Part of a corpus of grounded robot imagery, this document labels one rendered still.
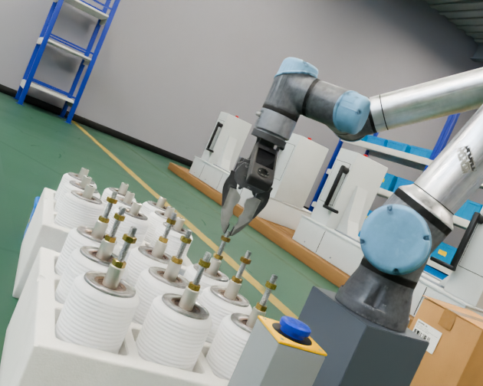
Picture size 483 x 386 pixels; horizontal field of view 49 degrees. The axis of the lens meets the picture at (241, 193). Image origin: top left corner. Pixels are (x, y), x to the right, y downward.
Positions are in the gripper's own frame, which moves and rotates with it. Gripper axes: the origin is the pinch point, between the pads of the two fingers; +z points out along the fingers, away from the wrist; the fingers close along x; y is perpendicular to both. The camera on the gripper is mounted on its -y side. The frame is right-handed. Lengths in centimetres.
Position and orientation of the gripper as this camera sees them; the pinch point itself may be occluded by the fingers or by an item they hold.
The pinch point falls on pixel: (229, 229)
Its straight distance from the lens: 104.2
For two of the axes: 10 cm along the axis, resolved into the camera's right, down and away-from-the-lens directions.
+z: -4.0, 9.1, 0.7
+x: -9.1, -4.0, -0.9
